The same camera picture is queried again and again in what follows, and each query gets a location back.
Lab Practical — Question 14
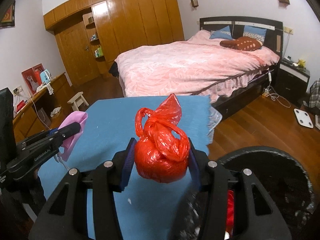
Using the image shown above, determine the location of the red cloth garment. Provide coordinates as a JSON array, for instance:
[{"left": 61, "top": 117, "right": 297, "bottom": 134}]
[{"left": 226, "top": 190, "right": 235, "bottom": 235}]

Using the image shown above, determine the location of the wooden wardrobe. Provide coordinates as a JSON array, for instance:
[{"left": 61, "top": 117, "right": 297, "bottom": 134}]
[{"left": 43, "top": 0, "right": 184, "bottom": 87}]

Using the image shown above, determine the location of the wooden side cabinet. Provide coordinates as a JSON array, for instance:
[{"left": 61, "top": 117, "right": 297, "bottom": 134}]
[{"left": 13, "top": 73, "right": 74, "bottom": 142}]

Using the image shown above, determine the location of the plaid cloth on chair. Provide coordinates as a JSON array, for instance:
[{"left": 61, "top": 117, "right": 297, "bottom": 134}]
[{"left": 303, "top": 80, "right": 320, "bottom": 109}]

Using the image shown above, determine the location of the right blue pillow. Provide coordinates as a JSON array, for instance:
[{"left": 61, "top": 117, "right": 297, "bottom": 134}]
[{"left": 243, "top": 25, "right": 267, "bottom": 43}]

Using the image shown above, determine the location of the blue pillow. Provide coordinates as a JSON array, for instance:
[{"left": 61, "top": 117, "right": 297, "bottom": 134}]
[
  {"left": 243, "top": 25, "right": 267, "bottom": 43},
  {"left": 210, "top": 26, "right": 233, "bottom": 40}
]

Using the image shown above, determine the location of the black lined trash bin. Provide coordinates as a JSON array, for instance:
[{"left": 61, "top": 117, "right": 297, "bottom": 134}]
[{"left": 169, "top": 146, "right": 315, "bottom": 239}]

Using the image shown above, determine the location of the white power strip cable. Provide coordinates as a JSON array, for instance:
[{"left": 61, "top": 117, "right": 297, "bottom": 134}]
[{"left": 261, "top": 71, "right": 292, "bottom": 109}]

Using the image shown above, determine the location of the black white nightstand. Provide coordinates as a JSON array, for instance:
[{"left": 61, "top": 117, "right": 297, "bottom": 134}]
[{"left": 274, "top": 61, "right": 310, "bottom": 107}]

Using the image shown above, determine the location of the left blue pillow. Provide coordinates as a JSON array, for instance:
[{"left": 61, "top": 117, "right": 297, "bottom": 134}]
[{"left": 210, "top": 26, "right": 233, "bottom": 40}]

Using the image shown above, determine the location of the red picture box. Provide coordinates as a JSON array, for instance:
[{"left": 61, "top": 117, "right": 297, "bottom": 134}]
[{"left": 22, "top": 64, "right": 44, "bottom": 95}]

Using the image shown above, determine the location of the pink paper piece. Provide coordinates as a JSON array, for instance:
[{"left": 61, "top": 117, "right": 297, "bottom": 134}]
[{"left": 58, "top": 111, "right": 88, "bottom": 161}]

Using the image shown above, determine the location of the blue table mat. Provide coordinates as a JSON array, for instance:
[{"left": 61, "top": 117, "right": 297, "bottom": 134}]
[{"left": 37, "top": 94, "right": 212, "bottom": 240}]

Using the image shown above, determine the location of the white bathroom scale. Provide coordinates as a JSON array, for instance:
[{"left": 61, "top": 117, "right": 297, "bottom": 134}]
[{"left": 293, "top": 108, "right": 313, "bottom": 128}]

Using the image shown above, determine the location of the bed with pink duvet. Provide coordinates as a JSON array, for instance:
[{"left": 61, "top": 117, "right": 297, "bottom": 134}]
[{"left": 110, "top": 16, "right": 284, "bottom": 118}]

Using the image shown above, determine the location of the red white book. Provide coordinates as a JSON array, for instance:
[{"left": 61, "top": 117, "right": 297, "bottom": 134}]
[{"left": 315, "top": 115, "right": 320, "bottom": 130}]

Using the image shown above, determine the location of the brown dotted pillow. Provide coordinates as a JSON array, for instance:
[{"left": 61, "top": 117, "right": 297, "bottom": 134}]
[{"left": 220, "top": 36, "right": 263, "bottom": 51}]

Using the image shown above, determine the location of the framed red wall picture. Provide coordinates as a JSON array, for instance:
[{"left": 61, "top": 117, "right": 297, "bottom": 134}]
[{"left": 0, "top": 1, "right": 16, "bottom": 28}]

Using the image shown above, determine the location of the light blue electric kettle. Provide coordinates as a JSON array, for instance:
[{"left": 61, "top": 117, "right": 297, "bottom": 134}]
[{"left": 40, "top": 69, "right": 51, "bottom": 84}]

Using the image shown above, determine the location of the small white wooden stool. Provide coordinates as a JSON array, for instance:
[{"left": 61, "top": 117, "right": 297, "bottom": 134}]
[{"left": 67, "top": 92, "right": 89, "bottom": 111}]

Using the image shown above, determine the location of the left wall lamp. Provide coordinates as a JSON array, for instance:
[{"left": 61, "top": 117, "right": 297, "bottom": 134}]
[{"left": 190, "top": 0, "right": 199, "bottom": 8}]

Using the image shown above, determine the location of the yellow plush toy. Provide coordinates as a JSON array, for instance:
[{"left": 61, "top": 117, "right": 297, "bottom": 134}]
[{"left": 297, "top": 59, "right": 306, "bottom": 69}]

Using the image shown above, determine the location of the red plastic bag ball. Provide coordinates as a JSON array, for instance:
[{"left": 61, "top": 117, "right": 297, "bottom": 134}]
[{"left": 135, "top": 94, "right": 190, "bottom": 183}]

